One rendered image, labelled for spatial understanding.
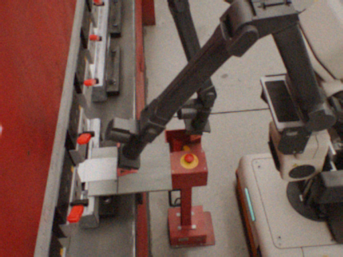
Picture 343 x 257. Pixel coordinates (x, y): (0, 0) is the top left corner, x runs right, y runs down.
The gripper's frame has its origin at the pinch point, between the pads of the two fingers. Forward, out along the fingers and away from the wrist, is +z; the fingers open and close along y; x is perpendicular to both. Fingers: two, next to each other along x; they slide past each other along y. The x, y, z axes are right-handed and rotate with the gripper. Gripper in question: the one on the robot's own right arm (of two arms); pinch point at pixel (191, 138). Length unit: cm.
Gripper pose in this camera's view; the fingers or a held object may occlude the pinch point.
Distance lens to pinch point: 151.7
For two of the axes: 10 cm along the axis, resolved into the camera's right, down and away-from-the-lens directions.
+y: -9.7, -0.6, -2.2
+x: 0.9, 7.8, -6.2
